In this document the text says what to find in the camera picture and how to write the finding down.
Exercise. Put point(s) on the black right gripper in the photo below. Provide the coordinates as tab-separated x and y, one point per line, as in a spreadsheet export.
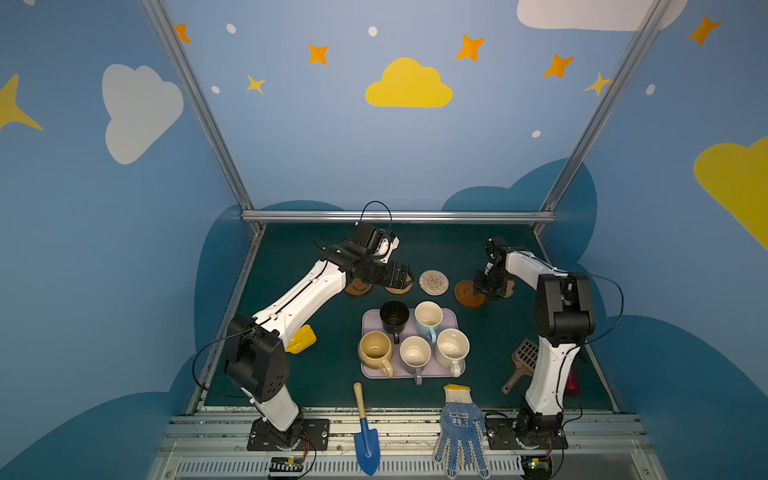
489	282

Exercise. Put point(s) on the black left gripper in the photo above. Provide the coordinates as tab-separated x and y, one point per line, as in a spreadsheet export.
387	274

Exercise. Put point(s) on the round woven rattan coaster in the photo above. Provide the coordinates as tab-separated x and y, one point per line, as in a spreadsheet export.
401	291

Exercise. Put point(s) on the brown wooden coaster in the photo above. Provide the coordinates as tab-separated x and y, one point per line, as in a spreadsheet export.
465	295
358	288

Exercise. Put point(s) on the black mug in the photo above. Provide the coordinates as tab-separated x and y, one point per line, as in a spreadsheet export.
394	316

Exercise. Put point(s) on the light blue mug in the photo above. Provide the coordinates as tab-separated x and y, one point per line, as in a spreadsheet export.
428	316

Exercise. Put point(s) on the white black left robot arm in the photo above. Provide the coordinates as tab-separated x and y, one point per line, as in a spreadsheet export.
255	348

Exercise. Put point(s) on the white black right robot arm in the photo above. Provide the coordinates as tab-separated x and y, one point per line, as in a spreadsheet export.
563	320

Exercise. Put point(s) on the lilac mug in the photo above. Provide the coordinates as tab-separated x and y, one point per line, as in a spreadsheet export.
415	353

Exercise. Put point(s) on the white mug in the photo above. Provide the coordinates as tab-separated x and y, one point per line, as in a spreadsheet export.
452	348

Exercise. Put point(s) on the yellow mug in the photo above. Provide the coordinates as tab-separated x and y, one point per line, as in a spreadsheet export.
375	352

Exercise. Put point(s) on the brown slotted scoop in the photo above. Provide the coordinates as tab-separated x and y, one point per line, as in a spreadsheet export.
524	359

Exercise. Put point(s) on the yellow plastic scoop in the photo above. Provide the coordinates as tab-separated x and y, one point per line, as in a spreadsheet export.
304	338

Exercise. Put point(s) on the red brush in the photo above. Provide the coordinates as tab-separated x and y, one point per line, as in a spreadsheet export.
573	383

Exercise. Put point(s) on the blue dotted work glove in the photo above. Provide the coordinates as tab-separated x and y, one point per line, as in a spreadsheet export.
462	427

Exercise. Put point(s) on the blue garden trowel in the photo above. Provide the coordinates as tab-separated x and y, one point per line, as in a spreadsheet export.
367	446

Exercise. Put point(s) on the white multicolour rope coaster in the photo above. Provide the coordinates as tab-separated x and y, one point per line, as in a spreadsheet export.
434	282

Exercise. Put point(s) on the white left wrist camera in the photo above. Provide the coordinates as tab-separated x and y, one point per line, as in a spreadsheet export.
386	247

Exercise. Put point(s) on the aluminium rear frame rail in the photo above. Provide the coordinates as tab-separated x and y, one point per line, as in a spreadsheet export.
438	217

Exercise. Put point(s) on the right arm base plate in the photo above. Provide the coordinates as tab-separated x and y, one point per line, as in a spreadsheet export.
504	434

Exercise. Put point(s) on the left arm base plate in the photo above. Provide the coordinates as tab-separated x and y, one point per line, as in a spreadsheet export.
301	434

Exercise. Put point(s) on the right aluminium frame post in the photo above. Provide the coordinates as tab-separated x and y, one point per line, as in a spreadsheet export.
648	29

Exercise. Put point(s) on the aluminium frame post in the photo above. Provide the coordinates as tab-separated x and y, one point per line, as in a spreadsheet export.
161	20
648	29

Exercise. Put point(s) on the left aluminium frame post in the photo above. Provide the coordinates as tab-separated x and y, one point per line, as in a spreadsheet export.
161	20

